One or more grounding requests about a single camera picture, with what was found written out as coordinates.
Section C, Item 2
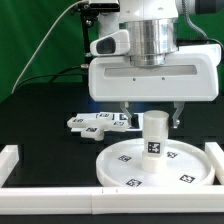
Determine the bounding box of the white fence bar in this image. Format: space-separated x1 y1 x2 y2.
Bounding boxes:
0 185 224 215
205 142 224 186
0 145 19 188

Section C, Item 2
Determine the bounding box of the white front fence bar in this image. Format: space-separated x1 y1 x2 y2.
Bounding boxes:
0 185 224 215

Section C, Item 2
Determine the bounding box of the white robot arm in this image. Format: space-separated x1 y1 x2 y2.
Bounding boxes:
88 0 224 127

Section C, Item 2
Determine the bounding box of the white marker sheet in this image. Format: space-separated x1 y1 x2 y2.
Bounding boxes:
73 112 145 132

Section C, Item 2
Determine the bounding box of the white cross table base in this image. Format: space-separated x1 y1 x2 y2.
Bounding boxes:
67 112 129 141

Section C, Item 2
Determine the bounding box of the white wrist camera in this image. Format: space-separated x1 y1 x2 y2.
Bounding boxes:
90 29 131 56

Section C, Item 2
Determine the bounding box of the white right fence bar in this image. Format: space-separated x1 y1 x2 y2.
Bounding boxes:
205 142 224 186

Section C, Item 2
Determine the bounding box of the white left fence bar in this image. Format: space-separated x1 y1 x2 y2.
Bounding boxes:
0 145 19 188

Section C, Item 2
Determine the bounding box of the white cable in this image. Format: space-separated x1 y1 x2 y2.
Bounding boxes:
11 0 84 95

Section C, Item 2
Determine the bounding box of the black cable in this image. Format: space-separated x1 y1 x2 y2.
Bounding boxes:
15 65 91 90

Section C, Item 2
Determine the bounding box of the white round table top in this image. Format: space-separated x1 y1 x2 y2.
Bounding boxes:
96 138 215 187

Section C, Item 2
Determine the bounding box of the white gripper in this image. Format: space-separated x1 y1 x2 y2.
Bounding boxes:
89 44 221 129

